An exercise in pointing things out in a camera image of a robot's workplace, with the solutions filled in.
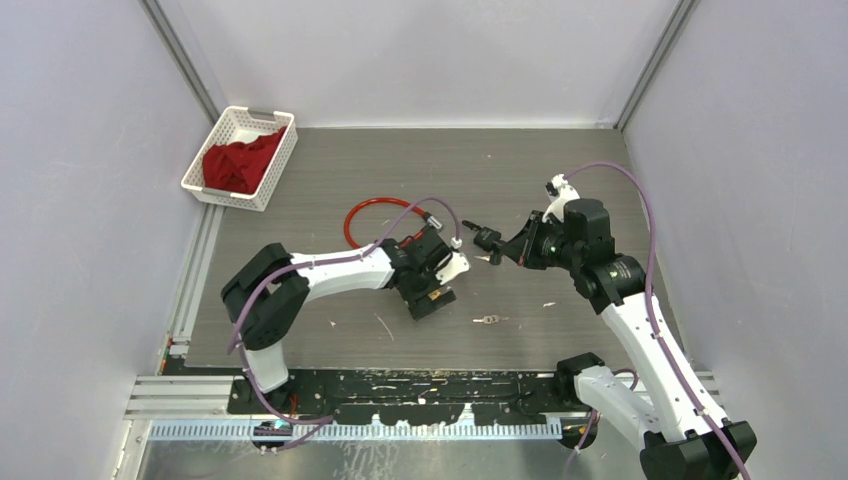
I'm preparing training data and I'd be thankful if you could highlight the black padlock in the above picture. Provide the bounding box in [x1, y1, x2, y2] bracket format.
[461, 220, 502, 252]

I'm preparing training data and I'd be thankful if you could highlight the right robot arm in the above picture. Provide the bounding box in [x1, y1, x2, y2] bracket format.
[475, 199, 757, 479]

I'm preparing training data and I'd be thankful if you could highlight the red cloth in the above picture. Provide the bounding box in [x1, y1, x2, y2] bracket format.
[202, 127, 286, 195]

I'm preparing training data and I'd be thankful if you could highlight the red cable lock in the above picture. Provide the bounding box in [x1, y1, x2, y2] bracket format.
[342, 196, 444, 249]

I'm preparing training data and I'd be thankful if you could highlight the white plastic perforated basket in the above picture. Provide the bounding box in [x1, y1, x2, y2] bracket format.
[180, 106, 298, 211]

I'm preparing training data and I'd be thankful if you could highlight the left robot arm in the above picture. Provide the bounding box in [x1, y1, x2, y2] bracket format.
[220, 227, 470, 415]

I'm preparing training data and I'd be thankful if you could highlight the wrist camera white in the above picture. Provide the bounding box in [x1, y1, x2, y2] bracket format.
[542, 174, 580, 223]
[435, 251, 470, 285]

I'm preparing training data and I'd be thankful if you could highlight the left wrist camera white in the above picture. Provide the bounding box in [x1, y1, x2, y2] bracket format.
[435, 251, 470, 285]

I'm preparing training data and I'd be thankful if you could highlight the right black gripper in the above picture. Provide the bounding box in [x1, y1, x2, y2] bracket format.
[502, 210, 583, 271]

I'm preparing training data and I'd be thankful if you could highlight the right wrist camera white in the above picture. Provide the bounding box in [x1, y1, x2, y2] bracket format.
[542, 174, 580, 223]

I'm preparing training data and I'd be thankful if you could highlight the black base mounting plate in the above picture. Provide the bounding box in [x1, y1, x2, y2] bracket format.
[265, 369, 589, 426]

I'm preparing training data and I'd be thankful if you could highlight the small silver key bunch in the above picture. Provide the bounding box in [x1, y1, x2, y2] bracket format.
[472, 315, 509, 325]

